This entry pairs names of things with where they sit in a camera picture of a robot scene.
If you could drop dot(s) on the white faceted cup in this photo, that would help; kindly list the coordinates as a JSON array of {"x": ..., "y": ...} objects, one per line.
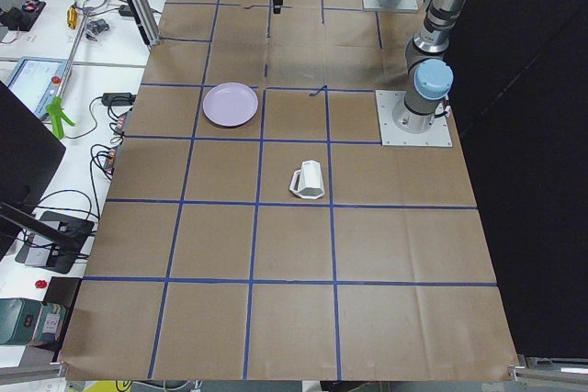
[{"x": 307, "y": 181}]

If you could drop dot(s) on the lilac round plate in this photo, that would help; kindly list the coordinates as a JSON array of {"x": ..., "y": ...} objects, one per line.
[{"x": 230, "y": 104}]

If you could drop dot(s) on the black power adapter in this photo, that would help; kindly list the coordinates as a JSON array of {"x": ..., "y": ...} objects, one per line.
[{"x": 118, "y": 99}]

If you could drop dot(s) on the yellow tool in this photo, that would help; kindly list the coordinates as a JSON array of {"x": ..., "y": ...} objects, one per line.
[{"x": 72, "y": 17}]

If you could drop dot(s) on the brown paper table cover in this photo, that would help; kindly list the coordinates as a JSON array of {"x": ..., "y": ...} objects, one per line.
[{"x": 206, "y": 265}]

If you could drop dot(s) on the teach pendant tablet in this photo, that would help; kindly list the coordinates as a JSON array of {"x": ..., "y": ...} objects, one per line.
[{"x": 35, "y": 82}]

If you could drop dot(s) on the black monitor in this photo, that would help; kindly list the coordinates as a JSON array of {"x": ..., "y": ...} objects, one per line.
[{"x": 30, "y": 157}]

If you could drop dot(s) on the green box device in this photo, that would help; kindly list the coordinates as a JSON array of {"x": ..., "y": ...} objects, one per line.
[{"x": 19, "y": 317}]

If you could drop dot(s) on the green handled reacher grabber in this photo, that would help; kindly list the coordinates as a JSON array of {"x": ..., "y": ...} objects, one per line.
[{"x": 54, "y": 108}]

